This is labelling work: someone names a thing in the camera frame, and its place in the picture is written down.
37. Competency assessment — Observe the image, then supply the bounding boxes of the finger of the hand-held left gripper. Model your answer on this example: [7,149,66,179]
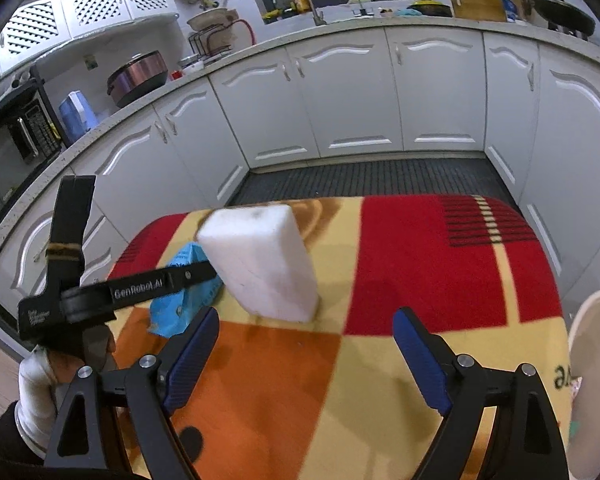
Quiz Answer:
[166,259,220,291]

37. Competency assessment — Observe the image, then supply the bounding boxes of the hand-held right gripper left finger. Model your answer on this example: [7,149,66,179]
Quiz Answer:
[44,306,221,480]

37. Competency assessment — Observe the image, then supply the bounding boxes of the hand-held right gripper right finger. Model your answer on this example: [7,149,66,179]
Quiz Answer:
[391,307,568,480]

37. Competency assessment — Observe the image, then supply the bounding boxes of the blue snack packet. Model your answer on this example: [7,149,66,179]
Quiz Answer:
[147,241,224,338]

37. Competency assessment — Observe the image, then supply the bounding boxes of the white foam block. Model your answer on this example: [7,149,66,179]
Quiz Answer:
[196,204,322,322]

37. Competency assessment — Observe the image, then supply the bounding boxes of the beige trash bin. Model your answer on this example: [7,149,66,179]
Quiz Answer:
[566,288,600,480]

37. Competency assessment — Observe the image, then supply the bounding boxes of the person's left hand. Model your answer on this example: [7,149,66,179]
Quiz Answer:
[19,330,118,456]

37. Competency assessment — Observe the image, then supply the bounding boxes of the black microwave oven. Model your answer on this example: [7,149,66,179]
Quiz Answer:
[0,87,66,211]

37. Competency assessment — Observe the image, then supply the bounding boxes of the dark ribbed floor mat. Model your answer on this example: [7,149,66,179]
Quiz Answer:
[230,157,521,206]

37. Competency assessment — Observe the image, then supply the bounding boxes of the blue water jug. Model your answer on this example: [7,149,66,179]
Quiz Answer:
[58,91,98,143]

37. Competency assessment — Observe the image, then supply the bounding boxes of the copper rice cooker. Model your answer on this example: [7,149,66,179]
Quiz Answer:
[106,50,170,108]

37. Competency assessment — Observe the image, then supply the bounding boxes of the white lower kitchen cabinets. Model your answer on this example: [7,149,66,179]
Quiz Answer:
[0,25,600,311]

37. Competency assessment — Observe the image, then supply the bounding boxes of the beige ceramic pot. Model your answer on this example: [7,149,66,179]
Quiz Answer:
[186,7,233,31]

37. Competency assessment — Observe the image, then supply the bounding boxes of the white lattice upper cabinets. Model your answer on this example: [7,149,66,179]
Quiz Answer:
[0,0,181,81]

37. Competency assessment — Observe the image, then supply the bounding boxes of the curved steel faucet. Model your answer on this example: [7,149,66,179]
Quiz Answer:
[272,0,326,26]

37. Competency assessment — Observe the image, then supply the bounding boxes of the yellow casserole pot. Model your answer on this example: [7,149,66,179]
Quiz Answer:
[407,0,453,17]

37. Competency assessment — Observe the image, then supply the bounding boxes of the black wok with lid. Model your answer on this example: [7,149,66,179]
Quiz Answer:
[485,0,597,38]

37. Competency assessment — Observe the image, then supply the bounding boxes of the wire dish rack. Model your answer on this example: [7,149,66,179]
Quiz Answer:
[187,19,255,63]

